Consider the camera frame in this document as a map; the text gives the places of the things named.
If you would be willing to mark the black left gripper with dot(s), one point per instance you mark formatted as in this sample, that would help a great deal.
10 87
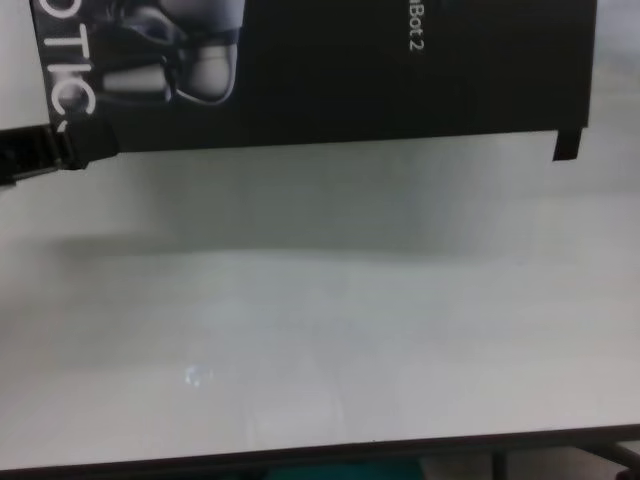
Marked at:
30 152

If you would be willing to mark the black robot print poster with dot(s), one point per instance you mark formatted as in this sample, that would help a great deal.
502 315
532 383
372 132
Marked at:
350 90

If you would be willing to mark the dark metal table leg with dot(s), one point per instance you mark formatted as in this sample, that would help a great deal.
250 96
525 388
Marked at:
500 467

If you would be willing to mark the grey diagonal table bar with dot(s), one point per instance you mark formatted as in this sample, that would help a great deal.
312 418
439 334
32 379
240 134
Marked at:
610 455

